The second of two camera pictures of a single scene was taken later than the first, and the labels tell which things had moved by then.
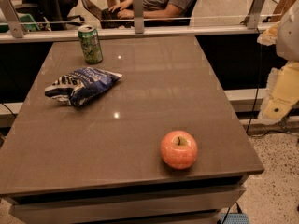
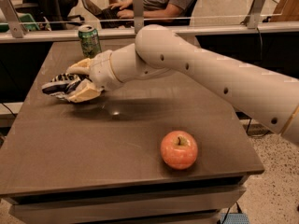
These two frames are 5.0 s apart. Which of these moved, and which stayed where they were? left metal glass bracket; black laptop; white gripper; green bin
Moved: white gripper
Stayed: green bin; left metal glass bracket; black laptop
